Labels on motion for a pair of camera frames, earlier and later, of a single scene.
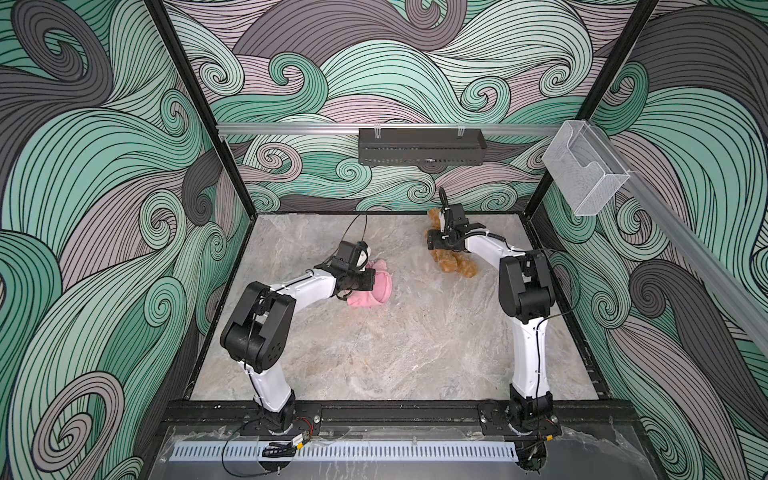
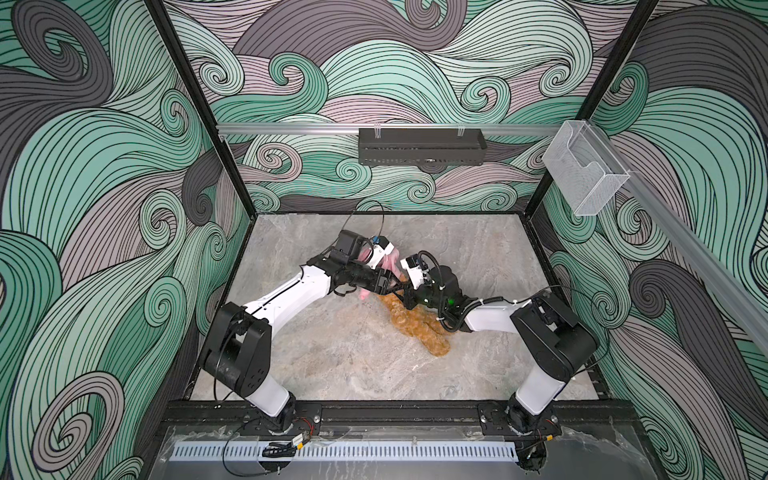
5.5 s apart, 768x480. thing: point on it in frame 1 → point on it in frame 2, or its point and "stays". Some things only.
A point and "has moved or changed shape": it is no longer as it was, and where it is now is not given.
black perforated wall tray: x=432 y=150 stays
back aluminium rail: x=544 y=130 stays
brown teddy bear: x=458 y=262 → x=421 y=323
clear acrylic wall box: x=586 y=173 stays
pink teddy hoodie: x=382 y=289 has moved or changed shape
